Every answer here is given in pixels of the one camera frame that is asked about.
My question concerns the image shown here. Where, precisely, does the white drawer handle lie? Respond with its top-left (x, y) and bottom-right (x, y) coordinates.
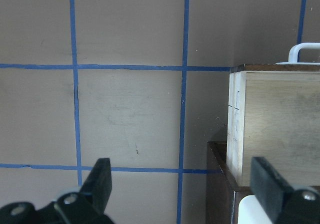
top-left (275, 42), bottom-right (320, 65)

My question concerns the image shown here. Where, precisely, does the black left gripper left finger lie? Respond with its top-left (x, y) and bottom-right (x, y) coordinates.
top-left (79, 158), bottom-right (112, 214)

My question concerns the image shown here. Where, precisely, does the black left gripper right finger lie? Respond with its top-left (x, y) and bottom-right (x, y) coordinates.
top-left (250, 157), bottom-right (294, 223)

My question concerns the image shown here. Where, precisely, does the dark wooden cabinet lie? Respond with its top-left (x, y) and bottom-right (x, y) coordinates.
top-left (205, 141), bottom-right (252, 223)

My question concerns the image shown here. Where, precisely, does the white plastic tray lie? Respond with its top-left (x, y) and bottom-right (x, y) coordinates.
top-left (237, 195), bottom-right (272, 224)

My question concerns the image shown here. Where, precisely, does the light wooden drawer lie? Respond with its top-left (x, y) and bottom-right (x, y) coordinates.
top-left (226, 64), bottom-right (320, 186)

